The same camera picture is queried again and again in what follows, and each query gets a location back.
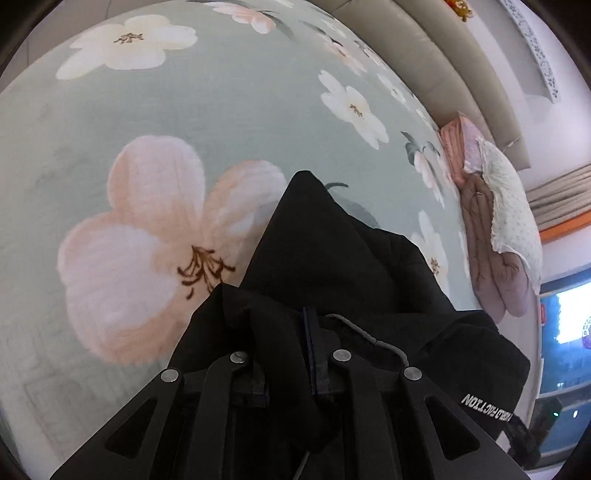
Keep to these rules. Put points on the beige padded headboard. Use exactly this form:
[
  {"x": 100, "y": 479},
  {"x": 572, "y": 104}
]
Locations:
[{"x": 438, "y": 69}]

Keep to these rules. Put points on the window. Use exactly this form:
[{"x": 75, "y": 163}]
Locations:
[{"x": 568, "y": 364}]

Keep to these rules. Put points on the black hooded jacket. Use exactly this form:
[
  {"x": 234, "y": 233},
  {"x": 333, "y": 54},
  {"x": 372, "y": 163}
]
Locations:
[{"x": 332, "y": 258}]

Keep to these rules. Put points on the white floral pillow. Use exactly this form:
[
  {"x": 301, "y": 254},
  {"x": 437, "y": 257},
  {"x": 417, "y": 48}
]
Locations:
[{"x": 512, "y": 212}]

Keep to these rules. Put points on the beige curtain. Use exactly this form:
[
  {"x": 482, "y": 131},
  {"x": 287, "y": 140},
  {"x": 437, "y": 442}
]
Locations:
[{"x": 563, "y": 194}]

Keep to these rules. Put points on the folded pink blanket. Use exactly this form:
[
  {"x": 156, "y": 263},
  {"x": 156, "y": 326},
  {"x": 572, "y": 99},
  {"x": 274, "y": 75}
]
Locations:
[{"x": 455, "y": 147}]

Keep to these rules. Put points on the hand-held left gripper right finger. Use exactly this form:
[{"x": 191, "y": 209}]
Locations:
[{"x": 358, "y": 390}]

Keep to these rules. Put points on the small red object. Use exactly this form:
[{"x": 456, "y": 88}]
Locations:
[{"x": 543, "y": 314}]

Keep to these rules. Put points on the yellow plush toy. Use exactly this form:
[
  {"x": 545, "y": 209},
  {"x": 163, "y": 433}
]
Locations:
[{"x": 461, "y": 7}]

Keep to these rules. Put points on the round window decal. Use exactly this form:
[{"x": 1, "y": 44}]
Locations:
[{"x": 587, "y": 332}]

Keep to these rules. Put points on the white ornate wall decoration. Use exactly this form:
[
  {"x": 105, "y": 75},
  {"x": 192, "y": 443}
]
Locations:
[{"x": 535, "y": 50}]

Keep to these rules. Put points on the folded mauve quilt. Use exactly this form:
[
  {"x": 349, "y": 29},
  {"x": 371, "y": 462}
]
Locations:
[{"x": 489, "y": 263}]

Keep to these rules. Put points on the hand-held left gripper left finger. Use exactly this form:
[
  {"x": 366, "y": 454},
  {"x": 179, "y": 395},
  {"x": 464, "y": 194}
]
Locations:
[{"x": 217, "y": 392}]

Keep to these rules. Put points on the floral green bed sheet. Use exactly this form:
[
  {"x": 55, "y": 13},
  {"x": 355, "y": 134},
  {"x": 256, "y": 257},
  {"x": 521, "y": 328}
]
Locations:
[{"x": 231, "y": 101}]

